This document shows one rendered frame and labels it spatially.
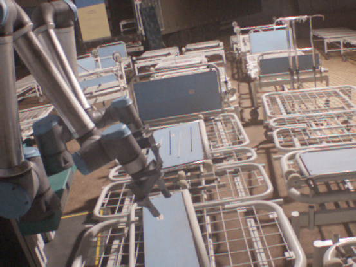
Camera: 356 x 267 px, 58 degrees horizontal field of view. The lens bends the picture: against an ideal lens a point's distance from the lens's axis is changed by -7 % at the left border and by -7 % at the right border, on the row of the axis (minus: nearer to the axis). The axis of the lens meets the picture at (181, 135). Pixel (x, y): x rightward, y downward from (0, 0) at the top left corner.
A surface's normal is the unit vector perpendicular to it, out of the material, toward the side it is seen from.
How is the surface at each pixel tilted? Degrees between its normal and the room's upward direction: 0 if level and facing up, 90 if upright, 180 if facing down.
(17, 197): 95
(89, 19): 91
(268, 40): 90
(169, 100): 90
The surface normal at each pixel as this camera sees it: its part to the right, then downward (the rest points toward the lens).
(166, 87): 0.00, 0.34
